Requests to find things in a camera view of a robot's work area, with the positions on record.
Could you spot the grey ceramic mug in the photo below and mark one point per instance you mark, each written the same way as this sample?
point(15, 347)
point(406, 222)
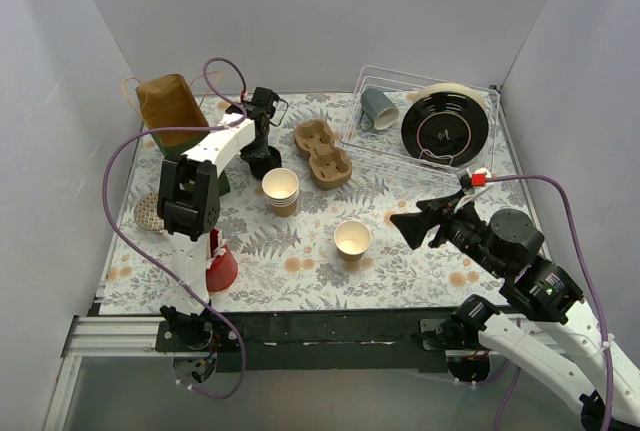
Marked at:
point(378, 112)

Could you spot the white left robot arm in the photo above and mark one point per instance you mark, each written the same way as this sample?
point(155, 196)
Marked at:
point(189, 205)

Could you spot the black plate with cream rim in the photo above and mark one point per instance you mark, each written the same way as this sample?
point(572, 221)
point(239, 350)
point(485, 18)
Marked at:
point(447, 124)

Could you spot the brown cardboard cup carrier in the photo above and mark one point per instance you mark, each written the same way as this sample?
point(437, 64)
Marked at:
point(329, 165)

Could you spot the small patterned bowl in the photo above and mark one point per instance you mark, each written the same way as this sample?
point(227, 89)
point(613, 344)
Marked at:
point(145, 213)

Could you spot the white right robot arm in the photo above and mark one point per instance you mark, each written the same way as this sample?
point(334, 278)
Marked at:
point(586, 371)

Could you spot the stack of kraft paper cups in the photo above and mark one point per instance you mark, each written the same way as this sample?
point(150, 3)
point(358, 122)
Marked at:
point(280, 187)

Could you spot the aluminium frame rail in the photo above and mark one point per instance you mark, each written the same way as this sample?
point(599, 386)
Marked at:
point(102, 336)

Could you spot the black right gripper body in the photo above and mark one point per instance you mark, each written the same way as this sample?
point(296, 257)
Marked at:
point(440, 224)

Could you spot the single kraft paper cup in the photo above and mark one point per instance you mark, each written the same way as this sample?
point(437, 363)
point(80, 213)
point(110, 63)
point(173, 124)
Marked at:
point(352, 239)

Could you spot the floral table mat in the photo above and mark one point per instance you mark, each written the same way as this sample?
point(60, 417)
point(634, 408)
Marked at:
point(292, 263)

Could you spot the red cup with napkins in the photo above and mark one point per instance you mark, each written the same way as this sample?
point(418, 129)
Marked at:
point(222, 267)

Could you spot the white wire dish rack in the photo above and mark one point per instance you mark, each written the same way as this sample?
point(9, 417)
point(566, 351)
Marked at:
point(385, 148)

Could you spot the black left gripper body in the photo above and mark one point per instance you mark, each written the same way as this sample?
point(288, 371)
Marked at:
point(261, 152)

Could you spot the brown and green paper bag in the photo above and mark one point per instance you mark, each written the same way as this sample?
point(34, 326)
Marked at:
point(167, 101)

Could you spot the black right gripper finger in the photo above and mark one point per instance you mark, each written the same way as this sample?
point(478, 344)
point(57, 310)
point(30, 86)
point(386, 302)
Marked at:
point(415, 226)
point(442, 205)

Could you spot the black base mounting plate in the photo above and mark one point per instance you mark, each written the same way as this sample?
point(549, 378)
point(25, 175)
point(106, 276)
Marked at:
point(402, 339)

